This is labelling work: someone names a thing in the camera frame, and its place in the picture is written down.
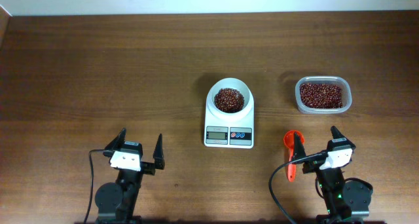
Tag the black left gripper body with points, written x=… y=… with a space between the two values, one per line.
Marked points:
x=146 y=168

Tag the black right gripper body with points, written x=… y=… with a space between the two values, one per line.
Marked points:
x=311 y=165

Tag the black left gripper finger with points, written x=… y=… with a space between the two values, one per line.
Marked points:
x=115 y=144
x=158 y=154

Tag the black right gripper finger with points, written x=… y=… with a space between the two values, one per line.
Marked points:
x=336 y=134
x=299 y=151

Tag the red plastic measuring scoop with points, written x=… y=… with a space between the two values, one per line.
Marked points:
x=289 y=143

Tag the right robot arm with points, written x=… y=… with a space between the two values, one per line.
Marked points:
x=347 y=199

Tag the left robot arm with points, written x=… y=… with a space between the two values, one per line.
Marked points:
x=116 y=201

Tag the white digital kitchen scale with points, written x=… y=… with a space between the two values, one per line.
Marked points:
x=230 y=130

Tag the clear plastic bean container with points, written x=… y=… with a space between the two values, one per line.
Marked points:
x=346 y=94

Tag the red beans in container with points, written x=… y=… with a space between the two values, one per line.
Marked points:
x=321 y=96

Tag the white round bowl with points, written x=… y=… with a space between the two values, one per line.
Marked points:
x=235 y=84

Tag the red beans in bowl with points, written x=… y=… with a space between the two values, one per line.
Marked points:
x=229 y=100

